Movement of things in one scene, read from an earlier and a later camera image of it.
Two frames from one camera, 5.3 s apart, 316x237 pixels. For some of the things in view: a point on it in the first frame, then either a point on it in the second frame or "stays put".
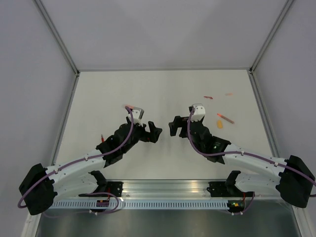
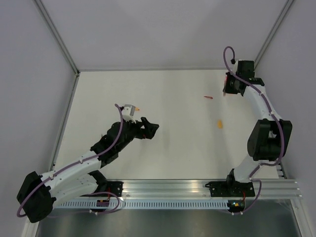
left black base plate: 115,187 stays put
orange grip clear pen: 225,118 -> 225,80
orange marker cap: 219,124 stays put
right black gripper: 178,122 -> 226,89
